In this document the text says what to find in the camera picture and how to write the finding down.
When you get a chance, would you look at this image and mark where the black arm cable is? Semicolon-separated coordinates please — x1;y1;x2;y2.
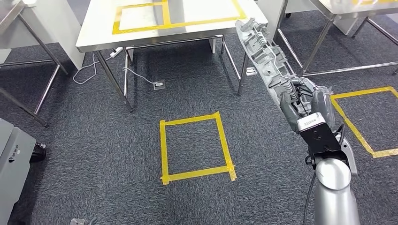
303;155;318;225

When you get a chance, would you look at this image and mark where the white side panel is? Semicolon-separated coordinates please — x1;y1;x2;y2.
256;0;358;41
22;0;86;70

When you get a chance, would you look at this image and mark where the yellow floor tape square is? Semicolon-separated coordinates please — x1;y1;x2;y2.
159;111;237;186
330;86;398;159

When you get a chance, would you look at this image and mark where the white power strip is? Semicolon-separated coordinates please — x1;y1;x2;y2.
109;47;124;59

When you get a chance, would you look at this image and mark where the yellow workbench tape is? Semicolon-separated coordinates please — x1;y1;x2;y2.
112;0;248;35

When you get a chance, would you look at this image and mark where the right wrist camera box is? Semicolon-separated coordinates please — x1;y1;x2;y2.
296;112;342;153

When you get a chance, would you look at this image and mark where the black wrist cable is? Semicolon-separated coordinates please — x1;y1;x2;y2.
337;124;346;147

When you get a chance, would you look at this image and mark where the steel table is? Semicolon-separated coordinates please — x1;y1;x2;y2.
0;0;69;128
273;0;398;78

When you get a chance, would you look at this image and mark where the white power cable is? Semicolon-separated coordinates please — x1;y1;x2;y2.
122;67;158;85
73;52;113;85

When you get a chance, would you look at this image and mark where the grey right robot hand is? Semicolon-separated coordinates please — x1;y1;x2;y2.
279;77;337;134

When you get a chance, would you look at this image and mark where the silver wheel hubcap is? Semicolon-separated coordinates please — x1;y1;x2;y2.
235;18;312;117

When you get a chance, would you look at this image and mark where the steel workbench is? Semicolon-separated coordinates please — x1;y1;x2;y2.
75;0;268;113

